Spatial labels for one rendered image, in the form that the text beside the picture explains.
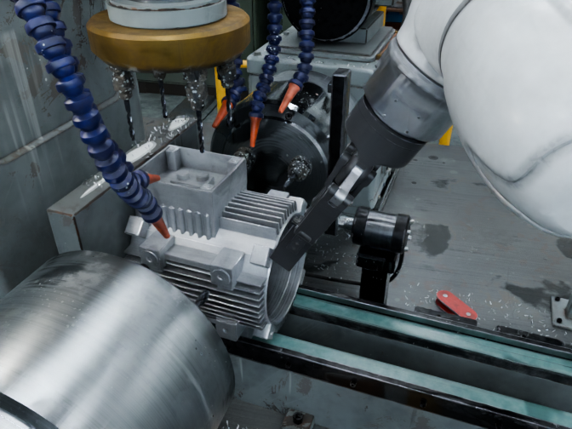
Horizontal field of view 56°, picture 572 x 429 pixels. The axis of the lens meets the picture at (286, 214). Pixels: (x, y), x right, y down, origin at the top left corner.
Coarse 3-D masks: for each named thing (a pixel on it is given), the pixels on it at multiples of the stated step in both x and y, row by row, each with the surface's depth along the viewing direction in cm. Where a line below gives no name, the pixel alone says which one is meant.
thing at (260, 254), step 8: (296, 200) 74; (304, 200) 74; (304, 208) 75; (136, 216) 70; (128, 224) 70; (136, 224) 69; (144, 224) 70; (128, 232) 70; (136, 232) 69; (144, 232) 70; (256, 248) 64; (264, 248) 64; (256, 256) 64; (264, 256) 64; (256, 264) 64; (264, 264) 64; (304, 272) 82; (264, 328) 71; (272, 328) 72; (256, 336) 71; (264, 336) 70
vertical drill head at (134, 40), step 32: (128, 0) 56; (160, 0) 55; (192, 0) 56; (224, 0) 58; (96, 32) 55; (128, 32) 54; (160, 32) 54; (192, 32) 54; (224, 32) 55; (128, 64) 55; (160, 64) 54; (192, 64) 55; (224, 64) 58; (128, 96) 63; (192, 96) 59
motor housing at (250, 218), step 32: (256, 192) 73; (224, 224) 68; (256, 224) 67; (288, 224) 78; (128, 256) 71; (192, 256) 67; (192, 288) 68; (256, 288) 65; (288, 288) 80; (256, 320) 67
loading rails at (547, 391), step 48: (240, 336) 74; (288, 336) 76; (336, 336) 81; (384, 336) 78; (432, 336) 76; (480, 336) 75; (240, 384) 79; (288, 384) 75; (336, 384) 71; (384, 384) 68; (432, 384) 69; (480, 384) 76; (528, 384) 73
